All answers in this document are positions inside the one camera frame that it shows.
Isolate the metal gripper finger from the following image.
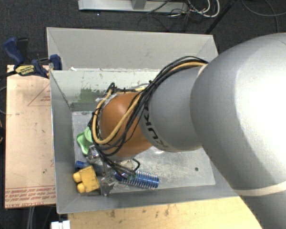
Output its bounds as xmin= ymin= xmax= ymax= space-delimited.
xmin=105 ymin=176 xmax=116 ymax=189
xmin=100 ymin=179 xmax=111 ymax=197

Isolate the light green plastic toy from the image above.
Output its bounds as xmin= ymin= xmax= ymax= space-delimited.
xmin=76 ymin=126 xmax=94 ymax=153

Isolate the small blue block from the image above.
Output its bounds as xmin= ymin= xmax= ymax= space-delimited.
xmin=74 ymin=160 xmax=86 ymax=171

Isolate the yellow plastic block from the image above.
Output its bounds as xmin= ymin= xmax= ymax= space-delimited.
xmin=72 ymin=165 xmax=101 ymax=194

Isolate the blue ribbed cylinder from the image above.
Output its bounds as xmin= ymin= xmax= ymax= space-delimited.
xmin=114 ymin=170 xmax=160 ymax=190

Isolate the brown cardboard board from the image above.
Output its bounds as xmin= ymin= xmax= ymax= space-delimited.
xmin=4 ymin=64 xmax=57 ymax=209

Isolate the grey metal bin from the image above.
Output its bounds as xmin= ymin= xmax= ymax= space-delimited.
xmin=46 ymin=27 xmax=239 ymax=215

